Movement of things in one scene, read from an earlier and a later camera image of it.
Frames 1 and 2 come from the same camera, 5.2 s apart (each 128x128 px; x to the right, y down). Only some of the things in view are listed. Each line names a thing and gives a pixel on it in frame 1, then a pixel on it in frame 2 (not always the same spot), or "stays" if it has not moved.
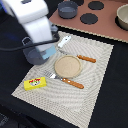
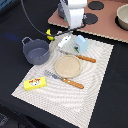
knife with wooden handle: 88,59 stays
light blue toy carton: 49,52 -> 80,44
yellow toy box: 34,83 stays
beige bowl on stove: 122,16 stays
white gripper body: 41,30 -> 73,12
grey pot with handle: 32,54 stays
